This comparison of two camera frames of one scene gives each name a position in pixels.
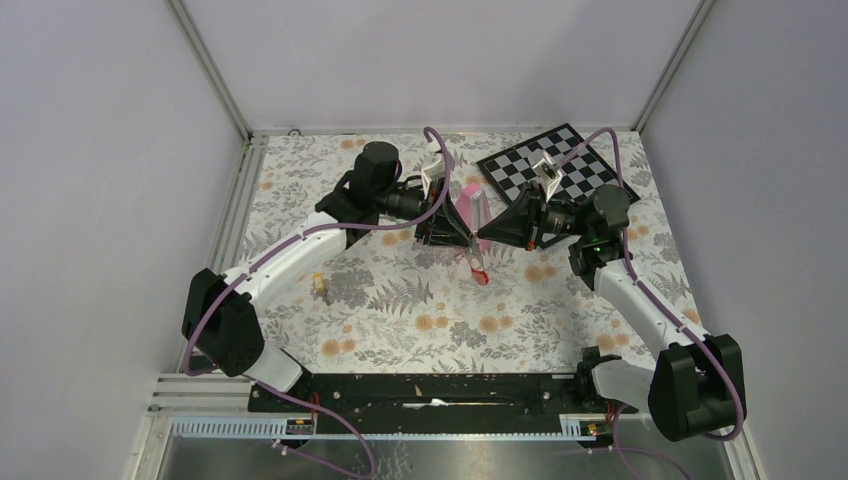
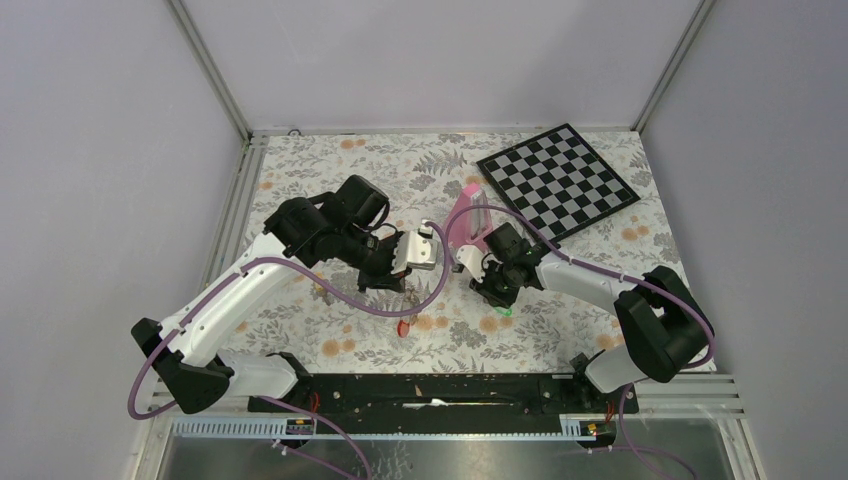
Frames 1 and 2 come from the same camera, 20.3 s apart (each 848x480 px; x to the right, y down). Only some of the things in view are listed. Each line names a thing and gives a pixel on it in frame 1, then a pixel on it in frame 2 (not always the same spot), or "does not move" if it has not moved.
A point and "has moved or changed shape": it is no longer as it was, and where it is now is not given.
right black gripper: x=523 y=224 → x=484 y=289
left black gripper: x=444 y=228 → x=385 y=279
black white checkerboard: x=582 y=168 does not move
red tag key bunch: x=479 y=274 has moved or changed shape
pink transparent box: x=472 y=207 does not move
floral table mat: x=400 y=304 does not move
